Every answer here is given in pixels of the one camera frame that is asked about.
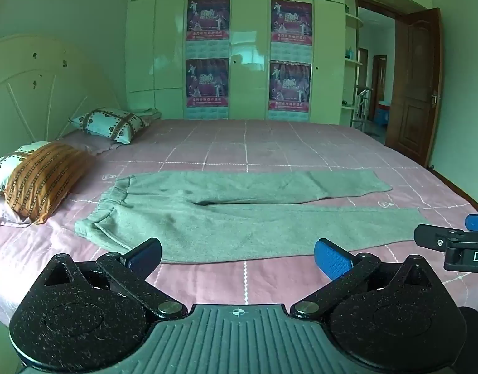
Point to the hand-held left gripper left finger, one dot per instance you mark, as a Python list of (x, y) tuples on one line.
[(147, 259)]

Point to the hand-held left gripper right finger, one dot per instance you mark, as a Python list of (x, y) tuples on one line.
[(332, 259)]

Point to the grey-green pants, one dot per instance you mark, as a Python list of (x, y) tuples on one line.
[(223, 222)]

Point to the bed with pink checked sheet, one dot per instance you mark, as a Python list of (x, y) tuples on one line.
[(301, 144)]

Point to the blue plastic bin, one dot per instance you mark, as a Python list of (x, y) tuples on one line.
[(381, 117)]

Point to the orange striped patterned pillow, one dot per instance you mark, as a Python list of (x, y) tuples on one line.
[(44, 179)]

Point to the brown wooden door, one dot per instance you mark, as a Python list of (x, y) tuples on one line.
[(416, 105)]

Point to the pink pillow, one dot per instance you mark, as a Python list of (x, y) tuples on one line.
[(5, 214), (83, 143)]

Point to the folded green cloth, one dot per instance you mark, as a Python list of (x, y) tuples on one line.
[(149, 113)]

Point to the metal rack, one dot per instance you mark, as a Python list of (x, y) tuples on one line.
[(361, 103)]

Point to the hallway wooden door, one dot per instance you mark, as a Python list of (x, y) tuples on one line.
[(376, 81)]

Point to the cream corner shelf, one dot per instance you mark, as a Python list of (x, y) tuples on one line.
[(354, 61)]

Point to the cream headboard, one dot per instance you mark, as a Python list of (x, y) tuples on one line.
[(36, 97)]

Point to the blue bottle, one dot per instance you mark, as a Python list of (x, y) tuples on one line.
[(350, 53)]

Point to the glossy cream wardrobe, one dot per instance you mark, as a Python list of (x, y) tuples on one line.
[(161, 46)]

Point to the wall poster with calendar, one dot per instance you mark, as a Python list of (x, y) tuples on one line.
[(207, 19), (289, 85), (207, 83), (291, 17)]

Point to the wooden door frame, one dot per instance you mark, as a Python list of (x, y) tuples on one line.
[(375, 4)]

